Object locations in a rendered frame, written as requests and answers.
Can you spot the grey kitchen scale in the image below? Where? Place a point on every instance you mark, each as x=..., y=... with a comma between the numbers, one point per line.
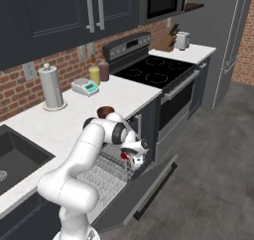
x=84, y=86

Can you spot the dark wide upper cupboard door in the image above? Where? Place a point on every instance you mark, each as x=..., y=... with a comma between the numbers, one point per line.
x=49, y=16

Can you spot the red cup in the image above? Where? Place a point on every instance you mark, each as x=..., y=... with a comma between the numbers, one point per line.
x=124, y=155

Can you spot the black range with hob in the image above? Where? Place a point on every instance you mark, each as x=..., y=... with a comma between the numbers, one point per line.
x=152, y=72

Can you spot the microwave oven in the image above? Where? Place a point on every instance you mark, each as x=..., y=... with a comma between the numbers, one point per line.
x=162, y=1

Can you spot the dark narrow upper cupboard door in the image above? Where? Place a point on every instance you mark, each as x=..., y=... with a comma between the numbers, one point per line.
x=119, y=6

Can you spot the grey wall socket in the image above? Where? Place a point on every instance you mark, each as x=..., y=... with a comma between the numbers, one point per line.
x=168, y=22
x=29, y=71
x=91, y=49
x=82, y=53

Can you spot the brown bowl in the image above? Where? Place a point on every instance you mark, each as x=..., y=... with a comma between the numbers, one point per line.
x=105, y=110

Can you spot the wooden shelf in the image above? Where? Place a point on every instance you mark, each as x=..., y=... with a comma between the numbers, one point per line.
x=193, y=7

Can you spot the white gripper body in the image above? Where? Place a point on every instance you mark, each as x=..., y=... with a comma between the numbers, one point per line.
x=137, y=160

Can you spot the dark lower cupboard door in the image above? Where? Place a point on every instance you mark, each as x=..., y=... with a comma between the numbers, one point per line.
x=150, y=125

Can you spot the white paper towel holder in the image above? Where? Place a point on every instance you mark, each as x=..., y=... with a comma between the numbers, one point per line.
x=51, y=85

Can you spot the brown bottle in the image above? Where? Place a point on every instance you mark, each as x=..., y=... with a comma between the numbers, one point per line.
x=103, y=70

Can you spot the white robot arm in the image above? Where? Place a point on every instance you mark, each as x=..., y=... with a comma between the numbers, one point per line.
x=82, y=158

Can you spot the dark cupboard under sink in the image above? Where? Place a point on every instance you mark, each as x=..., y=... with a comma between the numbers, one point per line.
x=23, y=220

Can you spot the grey fridge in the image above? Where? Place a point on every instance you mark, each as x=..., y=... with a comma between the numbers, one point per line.
x=215, y=35

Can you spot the oven door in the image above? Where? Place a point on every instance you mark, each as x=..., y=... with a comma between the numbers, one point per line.
x=175, y=108

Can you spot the dark cupboard beside fridge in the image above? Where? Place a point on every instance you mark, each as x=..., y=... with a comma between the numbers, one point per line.
x=199, y=85

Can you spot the wooden knife block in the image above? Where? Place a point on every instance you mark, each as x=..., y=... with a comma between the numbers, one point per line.
x=167, y=40

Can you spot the yellow bottle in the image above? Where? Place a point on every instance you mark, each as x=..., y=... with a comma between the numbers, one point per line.
x=94, y=75

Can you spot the dishwasher door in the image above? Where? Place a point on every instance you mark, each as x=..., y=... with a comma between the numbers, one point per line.
x=142, y=191

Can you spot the dark sink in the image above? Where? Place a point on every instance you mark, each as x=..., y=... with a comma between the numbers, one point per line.
x=16, y=154

